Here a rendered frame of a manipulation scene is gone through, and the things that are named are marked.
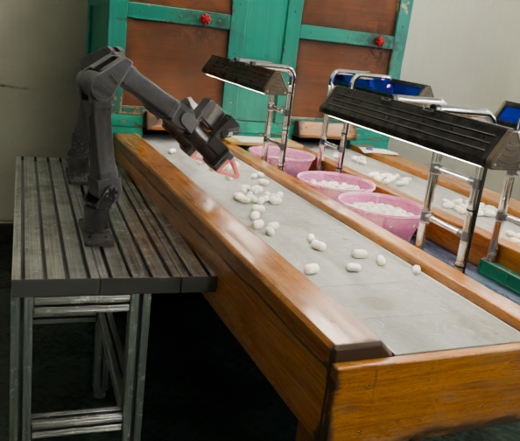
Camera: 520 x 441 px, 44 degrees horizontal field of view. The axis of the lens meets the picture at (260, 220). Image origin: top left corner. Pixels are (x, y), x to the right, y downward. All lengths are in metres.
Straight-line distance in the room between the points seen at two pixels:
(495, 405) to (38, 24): 2.78
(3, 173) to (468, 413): 2.78
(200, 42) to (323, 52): 0.57
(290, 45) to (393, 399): 2.00
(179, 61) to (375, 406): 1.90
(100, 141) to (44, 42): 1.84
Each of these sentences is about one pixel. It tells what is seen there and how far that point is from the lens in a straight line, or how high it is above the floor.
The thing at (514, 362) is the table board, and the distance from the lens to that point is 1.26.
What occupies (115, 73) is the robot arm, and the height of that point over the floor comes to 1.08.
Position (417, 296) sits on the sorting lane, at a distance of 1.37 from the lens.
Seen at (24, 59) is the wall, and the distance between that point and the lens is 3.44.
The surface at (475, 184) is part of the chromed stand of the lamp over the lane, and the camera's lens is 1.47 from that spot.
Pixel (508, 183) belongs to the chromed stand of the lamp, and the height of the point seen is 0.93.
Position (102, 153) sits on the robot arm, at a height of 0.89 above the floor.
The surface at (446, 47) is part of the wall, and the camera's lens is 4.19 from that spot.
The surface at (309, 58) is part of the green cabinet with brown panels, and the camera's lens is 2.92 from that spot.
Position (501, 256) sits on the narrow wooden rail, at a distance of 1.79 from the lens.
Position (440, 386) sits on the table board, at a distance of 1.17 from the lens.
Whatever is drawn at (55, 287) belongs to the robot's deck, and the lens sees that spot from 1.44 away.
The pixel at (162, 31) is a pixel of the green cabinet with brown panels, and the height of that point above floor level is 1.17.
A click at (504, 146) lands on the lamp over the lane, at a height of 1.08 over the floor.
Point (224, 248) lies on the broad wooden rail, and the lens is 1.44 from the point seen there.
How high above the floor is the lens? 1.22
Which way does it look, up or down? 16 degrees down
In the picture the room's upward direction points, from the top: 7 degrees clockwise
